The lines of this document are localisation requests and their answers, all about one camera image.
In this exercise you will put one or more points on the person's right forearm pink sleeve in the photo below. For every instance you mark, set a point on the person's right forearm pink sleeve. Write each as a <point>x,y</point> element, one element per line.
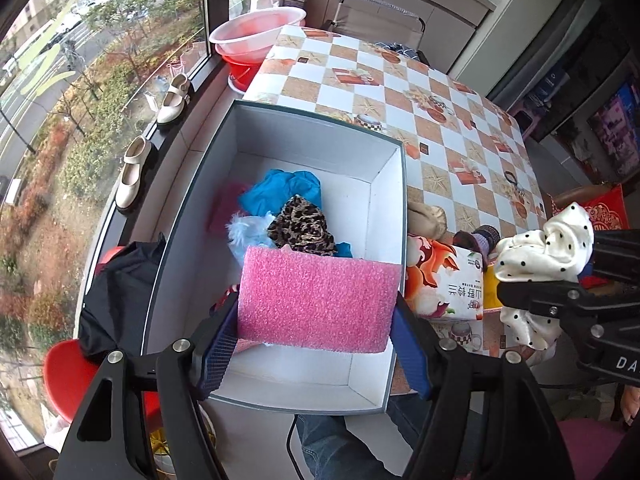
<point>595,450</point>

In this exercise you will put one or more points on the red plastic basin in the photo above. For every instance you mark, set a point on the red plastic basin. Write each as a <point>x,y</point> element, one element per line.
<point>240,72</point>

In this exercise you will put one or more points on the metal frame chair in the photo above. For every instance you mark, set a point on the metal frame chair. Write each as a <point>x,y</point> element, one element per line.
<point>380,1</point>

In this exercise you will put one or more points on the purple printed package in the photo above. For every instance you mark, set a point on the purple printed package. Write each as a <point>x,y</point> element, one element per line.
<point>615,125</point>

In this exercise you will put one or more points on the white cabinet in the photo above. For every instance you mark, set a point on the white cabinet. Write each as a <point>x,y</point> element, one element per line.
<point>520,25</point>

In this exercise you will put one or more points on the checkered printed tablecloth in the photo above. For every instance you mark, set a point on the checkered printed tablecloth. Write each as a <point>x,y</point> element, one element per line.
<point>450,110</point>

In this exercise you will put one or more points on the large pink foam sponge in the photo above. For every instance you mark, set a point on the large pink foam sponge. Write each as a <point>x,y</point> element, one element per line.
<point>320,300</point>

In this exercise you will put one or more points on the clear plastic basin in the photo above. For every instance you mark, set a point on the clear plastic basin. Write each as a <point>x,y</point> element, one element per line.
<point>255,30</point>

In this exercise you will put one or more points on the person's legs in jeans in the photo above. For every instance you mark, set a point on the person's legs in jeans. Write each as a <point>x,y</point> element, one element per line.
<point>340,445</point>

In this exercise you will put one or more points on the pink stool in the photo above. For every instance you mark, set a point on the pink stool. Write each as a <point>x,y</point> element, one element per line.
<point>530,120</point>

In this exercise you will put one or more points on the magenta cloth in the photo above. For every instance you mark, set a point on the magenta cloth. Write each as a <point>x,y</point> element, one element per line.
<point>225,207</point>

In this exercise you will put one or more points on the large white cardboard box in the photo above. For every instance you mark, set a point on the large white cardboard box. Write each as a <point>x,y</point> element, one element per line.
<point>310,160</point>

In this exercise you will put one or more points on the person's right hand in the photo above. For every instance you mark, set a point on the person's right hand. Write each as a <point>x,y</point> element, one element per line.
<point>630,405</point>

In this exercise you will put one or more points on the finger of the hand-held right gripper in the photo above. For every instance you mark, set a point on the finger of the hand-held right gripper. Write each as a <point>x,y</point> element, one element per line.
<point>617,255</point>
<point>570,310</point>

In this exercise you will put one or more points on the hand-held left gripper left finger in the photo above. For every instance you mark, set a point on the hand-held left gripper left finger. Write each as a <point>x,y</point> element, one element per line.
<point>220,347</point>

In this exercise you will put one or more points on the white polka dot scrunchie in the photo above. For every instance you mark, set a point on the white polka dot scrunchie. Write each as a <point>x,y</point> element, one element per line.
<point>540,250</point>

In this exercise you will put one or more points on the red plastic stool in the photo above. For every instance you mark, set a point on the red plastic stool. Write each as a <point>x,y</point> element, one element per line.
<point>65,375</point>

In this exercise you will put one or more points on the beige cloth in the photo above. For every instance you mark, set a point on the beige cloth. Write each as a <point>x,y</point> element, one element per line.
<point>425,220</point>

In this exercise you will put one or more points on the red embroidered cushion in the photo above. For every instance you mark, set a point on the red embroidered cushion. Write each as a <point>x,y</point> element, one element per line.
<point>607,207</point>

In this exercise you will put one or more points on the wooden chair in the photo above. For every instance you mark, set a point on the wooden chair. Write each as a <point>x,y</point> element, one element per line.
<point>565,197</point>

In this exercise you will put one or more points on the blue box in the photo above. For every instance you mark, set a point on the blue box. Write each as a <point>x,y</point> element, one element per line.
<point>550,87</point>

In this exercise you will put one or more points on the floral tissue pack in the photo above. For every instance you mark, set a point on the floral tissue pack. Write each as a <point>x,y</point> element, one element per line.
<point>440,280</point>

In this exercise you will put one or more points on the purple knit sock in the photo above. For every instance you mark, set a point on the purple knit sock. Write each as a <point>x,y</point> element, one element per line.
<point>477,240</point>

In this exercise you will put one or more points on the blue cloth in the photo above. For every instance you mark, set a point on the blue cloth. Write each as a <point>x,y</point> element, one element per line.
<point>280,187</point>

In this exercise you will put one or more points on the dark plaid cloth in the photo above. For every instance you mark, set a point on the dark plaid cloth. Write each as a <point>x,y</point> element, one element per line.
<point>407,54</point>

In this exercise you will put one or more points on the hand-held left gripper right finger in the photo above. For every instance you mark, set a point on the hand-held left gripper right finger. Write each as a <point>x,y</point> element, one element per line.
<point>410,352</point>

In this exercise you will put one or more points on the leopard print scrunchie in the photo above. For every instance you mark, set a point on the leopard print scrunchie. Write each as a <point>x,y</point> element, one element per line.
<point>300,227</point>

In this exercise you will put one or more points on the blue shoe cover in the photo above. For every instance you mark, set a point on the blue shoe cover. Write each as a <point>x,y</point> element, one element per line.
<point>344,250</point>

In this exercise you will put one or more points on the white plastic bag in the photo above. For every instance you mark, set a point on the white plastic bag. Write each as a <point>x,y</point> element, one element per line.
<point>57,430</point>

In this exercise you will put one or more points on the black cloth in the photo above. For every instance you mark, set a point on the black cloth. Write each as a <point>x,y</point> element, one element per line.
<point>120,290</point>

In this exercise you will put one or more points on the light blue feather scrunchie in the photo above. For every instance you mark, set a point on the light blue feather scrunchie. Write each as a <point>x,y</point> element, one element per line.
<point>245,235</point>

